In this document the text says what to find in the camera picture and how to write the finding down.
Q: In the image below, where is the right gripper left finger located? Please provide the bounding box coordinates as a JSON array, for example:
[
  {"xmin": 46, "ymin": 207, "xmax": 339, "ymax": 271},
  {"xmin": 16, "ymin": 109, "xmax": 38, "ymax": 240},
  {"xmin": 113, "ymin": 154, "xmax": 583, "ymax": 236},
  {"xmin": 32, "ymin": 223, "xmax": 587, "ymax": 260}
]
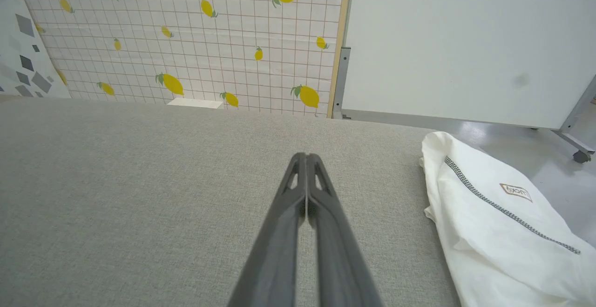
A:
[{"xmin": 227, "ymin": 152, "xmax": 308, "ymax": 307}]

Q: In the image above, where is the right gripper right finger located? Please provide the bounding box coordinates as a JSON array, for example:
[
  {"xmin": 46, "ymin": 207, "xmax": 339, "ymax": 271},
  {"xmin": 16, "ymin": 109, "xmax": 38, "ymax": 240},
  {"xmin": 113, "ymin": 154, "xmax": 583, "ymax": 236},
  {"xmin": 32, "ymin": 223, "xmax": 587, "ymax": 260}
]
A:
[{"xmin": 307, "ymin": 154, "xmax": 382, "ymax": 307}]

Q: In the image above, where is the white t-shirt garment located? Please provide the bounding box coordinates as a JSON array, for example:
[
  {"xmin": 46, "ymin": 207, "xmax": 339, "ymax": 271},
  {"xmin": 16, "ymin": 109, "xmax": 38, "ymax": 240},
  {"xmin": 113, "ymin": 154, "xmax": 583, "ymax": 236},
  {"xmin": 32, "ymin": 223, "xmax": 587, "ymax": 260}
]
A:
[{"xmin": 419, "ymin": 131, "xmax": 596, "ymax": 307}]

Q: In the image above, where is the white box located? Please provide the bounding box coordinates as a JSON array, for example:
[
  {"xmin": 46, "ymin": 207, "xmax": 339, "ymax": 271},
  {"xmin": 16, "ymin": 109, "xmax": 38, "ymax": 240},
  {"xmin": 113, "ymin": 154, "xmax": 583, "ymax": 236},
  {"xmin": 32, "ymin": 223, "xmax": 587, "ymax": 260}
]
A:
[{"xmin": 167, "ymin": 97, "xmax": 225, "ymax": 109}]

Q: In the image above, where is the grey metal panel stand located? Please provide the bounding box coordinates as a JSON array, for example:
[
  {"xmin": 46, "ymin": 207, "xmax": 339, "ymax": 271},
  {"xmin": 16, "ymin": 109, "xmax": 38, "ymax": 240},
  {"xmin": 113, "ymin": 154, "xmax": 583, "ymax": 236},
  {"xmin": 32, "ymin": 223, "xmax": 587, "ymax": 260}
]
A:
[{"xmin": 332, "ymin": 47, "xmax": 352, "ymax": 120}]

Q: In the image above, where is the lemon pattern partition panel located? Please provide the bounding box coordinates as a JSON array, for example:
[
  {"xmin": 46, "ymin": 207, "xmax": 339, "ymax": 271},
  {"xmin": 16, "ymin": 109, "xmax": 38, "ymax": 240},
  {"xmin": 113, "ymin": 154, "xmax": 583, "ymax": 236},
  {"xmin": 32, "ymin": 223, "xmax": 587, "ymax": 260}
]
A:
[{"xmin": 13, "ymin": 0, "xmax": 354, "ymax": 119}]

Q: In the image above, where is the white partition board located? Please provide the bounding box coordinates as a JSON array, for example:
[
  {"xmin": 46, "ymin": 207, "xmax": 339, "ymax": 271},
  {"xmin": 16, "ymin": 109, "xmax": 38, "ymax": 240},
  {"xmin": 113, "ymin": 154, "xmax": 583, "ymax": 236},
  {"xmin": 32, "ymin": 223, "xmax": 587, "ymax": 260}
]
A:
[{"xmin": 342, "ymin": 0, "xmax": 596, "ymax": 130}]

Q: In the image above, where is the grey metal board frame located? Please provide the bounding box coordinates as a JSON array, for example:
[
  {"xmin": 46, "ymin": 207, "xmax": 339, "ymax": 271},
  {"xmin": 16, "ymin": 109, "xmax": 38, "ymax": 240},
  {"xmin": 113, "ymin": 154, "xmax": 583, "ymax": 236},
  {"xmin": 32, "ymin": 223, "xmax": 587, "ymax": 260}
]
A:
[{"xmin": 552, "ymin": 75, "xmax": 596, "ymax": 164}]

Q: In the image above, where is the grey shapes wall panel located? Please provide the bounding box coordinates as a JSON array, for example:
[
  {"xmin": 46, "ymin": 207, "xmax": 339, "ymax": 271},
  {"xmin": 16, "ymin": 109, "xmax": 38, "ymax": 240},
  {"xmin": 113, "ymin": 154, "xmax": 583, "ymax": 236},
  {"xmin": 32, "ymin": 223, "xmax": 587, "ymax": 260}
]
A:
[{"xmin": 0, "ymin": 0, "xmax": 71, "ymax": 99}]

